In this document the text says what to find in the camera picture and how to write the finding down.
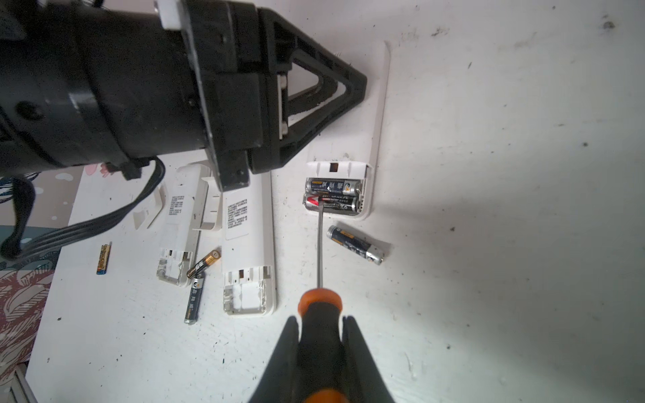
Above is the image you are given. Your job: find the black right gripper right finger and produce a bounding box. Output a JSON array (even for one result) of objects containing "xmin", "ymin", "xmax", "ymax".
[{"xmin": 342, "ymin": 316, "xmax": 395, "ymax": 403}]

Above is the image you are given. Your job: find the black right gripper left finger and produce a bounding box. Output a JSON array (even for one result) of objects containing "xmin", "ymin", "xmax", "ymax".
[{"xmin": 249, "ymin": 317, "xmax": 299, "ymax": 402}]

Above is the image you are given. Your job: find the battery in remote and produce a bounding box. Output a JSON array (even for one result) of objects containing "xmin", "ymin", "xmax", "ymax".
[
  {"xmin": 304, "ymin": 195, "xmax": 359, "ymax": 215},
  {"xmin": 305, "ymin": 178, "xmax": 363, "ymax": 196}
]

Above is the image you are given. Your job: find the white battery cover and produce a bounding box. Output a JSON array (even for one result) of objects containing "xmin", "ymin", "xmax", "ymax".
[
  {"xmin": 194, "ymin": 176, "xmax": 223, "ymax": 232},
  {"xmin": 132, "ymin": 184, "xmax": 166, "ymax": 231}
]

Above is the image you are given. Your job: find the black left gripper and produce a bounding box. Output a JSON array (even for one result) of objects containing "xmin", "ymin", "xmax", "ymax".
[{"xmin": 179, "ymin": 1, "xmax": 367, "ymax": 191}]

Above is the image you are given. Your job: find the small battery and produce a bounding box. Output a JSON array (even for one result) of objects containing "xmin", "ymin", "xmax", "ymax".
[{"xmin": 186, "ymin": 250, "xmax": 221, "ymax": 279}]

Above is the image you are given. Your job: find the orange black screwdriver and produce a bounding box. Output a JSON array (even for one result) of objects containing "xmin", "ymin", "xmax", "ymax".
[{"xmin": 297, "ymin": 198, "xmax": 348, "ymax": 402}]

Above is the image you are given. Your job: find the white remote control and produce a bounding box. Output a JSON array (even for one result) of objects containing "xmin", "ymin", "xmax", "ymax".
[
  {"xmin": 305, "ymin": 41, "xmax": 391, "ymax": 220},
  {"xmin": 156, "ymin": 164, "xmax": 210, "ymax": 286},
  {"xmin": 221, "ymin": 173, "xmax": 277, "ymax": 317}
]

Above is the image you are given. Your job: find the lower battery in remote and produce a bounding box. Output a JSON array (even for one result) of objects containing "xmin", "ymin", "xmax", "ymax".
[{"xmin": 304, "ymin": 195, "xmax": 359, "ymax": 215}]

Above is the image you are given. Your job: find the upper battery in remote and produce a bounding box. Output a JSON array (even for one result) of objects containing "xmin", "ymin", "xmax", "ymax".
[{"xmin": 305, "ymin": 178, "xmax": 363, "ymax": 196}]

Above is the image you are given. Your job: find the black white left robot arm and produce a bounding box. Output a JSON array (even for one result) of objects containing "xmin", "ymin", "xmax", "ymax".
[{"xmin": 1, "ymin": 1, "xmax": 367, "ymax": 191}]

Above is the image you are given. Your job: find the black battery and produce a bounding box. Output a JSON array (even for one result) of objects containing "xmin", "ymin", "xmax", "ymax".
[
  {"xmin": 327, "ymin": 226, "xmax": 384, "ymax": 265},
  {"xmin": 184, "ymin": 274, "xmax": 206, "ymax": 325}
]

